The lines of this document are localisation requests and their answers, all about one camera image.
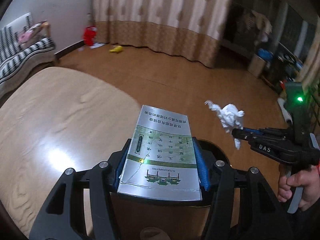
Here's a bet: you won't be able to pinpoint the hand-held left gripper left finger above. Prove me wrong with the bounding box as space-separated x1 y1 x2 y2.
29 139 133 240

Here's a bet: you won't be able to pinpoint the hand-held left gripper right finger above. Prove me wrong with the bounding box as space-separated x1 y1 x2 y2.
192 137 294 240

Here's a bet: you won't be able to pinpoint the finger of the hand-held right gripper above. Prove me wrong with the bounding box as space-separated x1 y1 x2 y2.
242 127 288 137
232 129 258 147

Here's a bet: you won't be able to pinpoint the white tissue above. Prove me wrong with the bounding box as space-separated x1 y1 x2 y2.
204 100 245 150

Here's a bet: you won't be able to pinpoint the black bin with gold rim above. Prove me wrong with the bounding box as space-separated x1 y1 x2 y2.
197 139 234 208

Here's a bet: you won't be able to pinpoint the silver green carton box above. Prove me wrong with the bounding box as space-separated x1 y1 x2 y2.
117 104 202 201

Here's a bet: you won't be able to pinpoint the person's right hand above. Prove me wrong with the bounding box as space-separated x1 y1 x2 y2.
277 166 320 212

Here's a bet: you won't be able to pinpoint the white grey plastic object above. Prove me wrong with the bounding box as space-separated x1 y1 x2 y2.
277 98 293 124

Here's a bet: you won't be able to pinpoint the cardboard box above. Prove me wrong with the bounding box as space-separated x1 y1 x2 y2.
248 54 267 78

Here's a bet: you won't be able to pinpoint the light wooden table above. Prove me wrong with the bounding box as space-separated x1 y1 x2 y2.
0 66 140 238

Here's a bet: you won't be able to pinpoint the blue plastic bag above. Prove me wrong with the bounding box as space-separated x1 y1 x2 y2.
257 48 273 60

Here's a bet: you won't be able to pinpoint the hanging light clothes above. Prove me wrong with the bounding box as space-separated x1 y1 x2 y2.
251 10 273 43

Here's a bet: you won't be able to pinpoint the red plastic bag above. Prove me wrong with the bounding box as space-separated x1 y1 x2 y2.
83 26 97 47

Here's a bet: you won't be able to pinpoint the beige patterned curtain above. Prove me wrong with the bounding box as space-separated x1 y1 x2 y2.
91 0 232 68

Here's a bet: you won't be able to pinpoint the striped black white sofa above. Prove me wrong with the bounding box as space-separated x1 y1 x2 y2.
0 12 56 90

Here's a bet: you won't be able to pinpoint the pink cloth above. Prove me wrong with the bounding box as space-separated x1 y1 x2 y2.
19 24 40 43

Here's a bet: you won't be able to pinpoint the wooden bench frame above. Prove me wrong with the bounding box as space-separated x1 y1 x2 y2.
42 21 60 64

